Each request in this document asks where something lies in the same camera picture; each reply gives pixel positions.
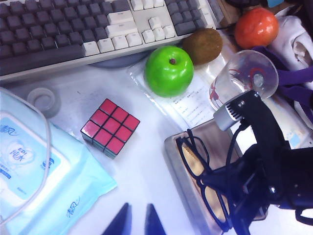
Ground black camera cable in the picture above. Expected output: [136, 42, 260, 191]
[224, 123, 247, 172]

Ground clear glass with red print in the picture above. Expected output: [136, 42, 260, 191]
[209, 49, 279, 111]

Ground white cloth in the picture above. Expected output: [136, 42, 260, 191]
[268, 14, 313, 74]

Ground clear tape roll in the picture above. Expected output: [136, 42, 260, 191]
[26, 88, 62, 118]

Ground brown kiwi fruit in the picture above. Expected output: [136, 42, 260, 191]
[182, 28, 223, 66]

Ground light blue wet wipes pack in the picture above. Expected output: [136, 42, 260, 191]
[0, 87, 118, 235]

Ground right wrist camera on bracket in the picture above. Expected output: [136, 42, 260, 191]
[213, 92, 291, 157]

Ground green apple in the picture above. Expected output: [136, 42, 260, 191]
[143, 46, 195, 98]

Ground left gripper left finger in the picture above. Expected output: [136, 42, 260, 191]
[104, 202, 130, 235]

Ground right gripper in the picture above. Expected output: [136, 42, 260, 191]
[201, 146, 313, 235]

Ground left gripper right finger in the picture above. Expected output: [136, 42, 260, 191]
[144, 203, 164, 235]

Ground grey and white keyboard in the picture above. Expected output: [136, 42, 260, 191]
[0, 0, 221, 83]

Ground red tomato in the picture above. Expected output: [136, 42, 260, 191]
[234, 7, 279, 49]

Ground thin white cable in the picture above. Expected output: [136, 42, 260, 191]
[0, 89, 53, 226]

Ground rubiks cube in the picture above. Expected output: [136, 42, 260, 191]
[80, 98, 141, 160]

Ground black frame glasses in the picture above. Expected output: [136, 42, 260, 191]
[175, 128, 233, 232]

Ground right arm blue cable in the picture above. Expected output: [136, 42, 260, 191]
[294, 205, 313, 222]

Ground grey glasses case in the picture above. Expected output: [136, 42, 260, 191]
[164, 122, 245, 235]

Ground purple fabric bag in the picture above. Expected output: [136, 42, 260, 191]
[251, 45, 313, 116]

